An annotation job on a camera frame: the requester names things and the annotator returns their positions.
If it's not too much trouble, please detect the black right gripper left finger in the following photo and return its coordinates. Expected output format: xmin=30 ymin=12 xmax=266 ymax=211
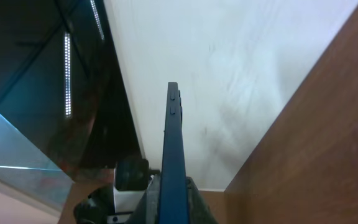
xmin=125 ymin=175 xmax=160 ymax=224

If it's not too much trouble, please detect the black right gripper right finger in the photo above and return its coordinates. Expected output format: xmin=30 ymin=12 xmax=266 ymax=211
xmin=186 ymin=177 xmax=218 ymax=224

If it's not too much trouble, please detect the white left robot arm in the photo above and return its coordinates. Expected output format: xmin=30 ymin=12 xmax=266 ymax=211
xmin=73 ymin=184 xmax=119 ymax=224

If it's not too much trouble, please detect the blue Galaxy smartphone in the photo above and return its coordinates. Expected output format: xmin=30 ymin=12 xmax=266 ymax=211
xmin=158 ymin=82 xmax=190 ymax=224

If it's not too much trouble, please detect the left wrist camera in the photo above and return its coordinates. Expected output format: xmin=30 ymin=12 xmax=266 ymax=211
xmin=107 ymin=157 xmax=151 ymax=223

